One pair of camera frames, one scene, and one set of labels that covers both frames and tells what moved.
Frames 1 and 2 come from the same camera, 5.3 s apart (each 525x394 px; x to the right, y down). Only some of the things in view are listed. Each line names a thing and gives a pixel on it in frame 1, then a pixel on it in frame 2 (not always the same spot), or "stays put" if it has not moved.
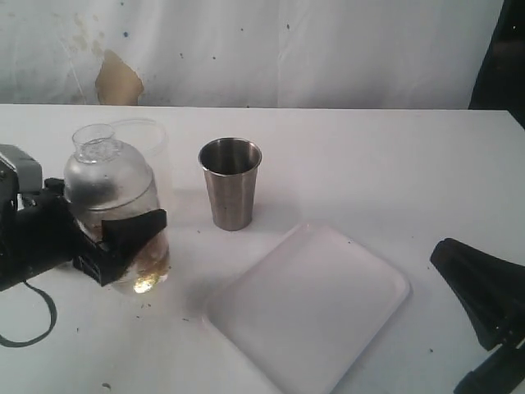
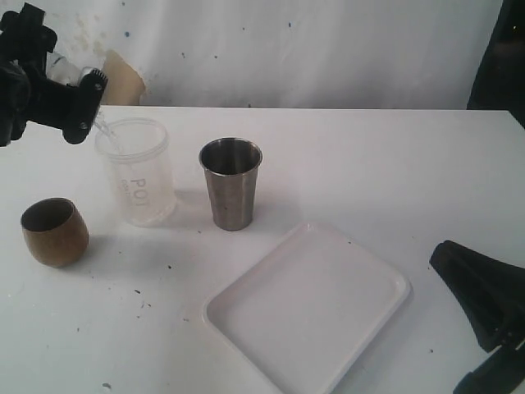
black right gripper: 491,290 stays put
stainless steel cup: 230,167 stays put
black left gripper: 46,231 -> 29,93
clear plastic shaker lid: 105,173 -> 63,71
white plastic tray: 299,315 stays put
